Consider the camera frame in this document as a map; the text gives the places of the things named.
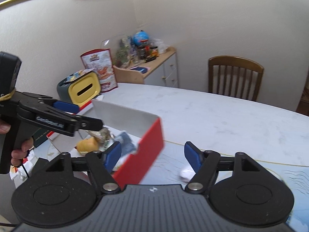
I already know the blue globe toy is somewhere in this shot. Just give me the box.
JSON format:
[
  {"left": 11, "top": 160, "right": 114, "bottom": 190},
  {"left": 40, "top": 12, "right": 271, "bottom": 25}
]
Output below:
[{"left": 132, "top": 30, "right": 149, "bottom": 46}]

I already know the person left hand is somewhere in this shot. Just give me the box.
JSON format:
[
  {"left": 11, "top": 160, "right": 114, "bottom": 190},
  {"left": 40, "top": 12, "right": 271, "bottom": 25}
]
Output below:
[{"left": 1, "top": 120, "right": 34, "bottom": 167}]

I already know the dark jar on cabinet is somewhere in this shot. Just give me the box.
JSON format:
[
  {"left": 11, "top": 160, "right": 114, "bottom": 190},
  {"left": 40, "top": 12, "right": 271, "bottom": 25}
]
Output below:
[{"left": 138, "top": 46, "right": 148, "bottom": 60}]

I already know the white small packet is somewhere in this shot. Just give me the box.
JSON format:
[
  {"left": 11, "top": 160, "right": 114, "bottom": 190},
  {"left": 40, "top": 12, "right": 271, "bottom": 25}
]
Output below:
[{"left": 180, "top": 168, "right": 195, "bottom": 182}]

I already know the red and white cardboard box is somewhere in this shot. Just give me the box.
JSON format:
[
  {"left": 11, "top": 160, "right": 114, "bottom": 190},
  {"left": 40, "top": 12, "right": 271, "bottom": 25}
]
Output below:
[{"left": 9, "top": 97, "right": 163, "bottom": 187}]

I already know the yellow grey tissue box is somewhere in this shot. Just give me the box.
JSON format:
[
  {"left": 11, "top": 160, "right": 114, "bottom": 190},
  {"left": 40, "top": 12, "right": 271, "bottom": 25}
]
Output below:
[{"left": 57, "top": 69, "right": 101, "bottom": 107}]

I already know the wooden sideboard cabinet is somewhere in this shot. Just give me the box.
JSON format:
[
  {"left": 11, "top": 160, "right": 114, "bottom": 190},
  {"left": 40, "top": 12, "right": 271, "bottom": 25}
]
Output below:
[{"left": 114, "top": 47, "right": 179, "bottom": 88}]

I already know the yellow duck plush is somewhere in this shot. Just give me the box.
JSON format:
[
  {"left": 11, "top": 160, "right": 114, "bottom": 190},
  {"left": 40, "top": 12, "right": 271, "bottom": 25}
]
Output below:
[{"left": 76, "top": 137, "right": 99, "bottom": 156}]

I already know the brown wooden chair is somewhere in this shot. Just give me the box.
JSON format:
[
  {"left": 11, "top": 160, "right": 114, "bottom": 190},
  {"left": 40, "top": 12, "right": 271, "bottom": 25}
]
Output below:
[{"left": 208, "top": 55, "right": 264, "bottom": 102}]

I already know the red white snack bag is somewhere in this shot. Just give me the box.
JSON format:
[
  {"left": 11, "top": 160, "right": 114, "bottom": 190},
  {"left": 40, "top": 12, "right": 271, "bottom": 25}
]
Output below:
[{"left": 80, "top": 49, "right": 118, "bottom": 93}]

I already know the brown foil snack packet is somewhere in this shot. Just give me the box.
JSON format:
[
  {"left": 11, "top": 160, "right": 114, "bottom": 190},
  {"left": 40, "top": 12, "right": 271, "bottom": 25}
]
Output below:
[{"left": 86, "top": 127, "right": 114, "bottom": 145}]

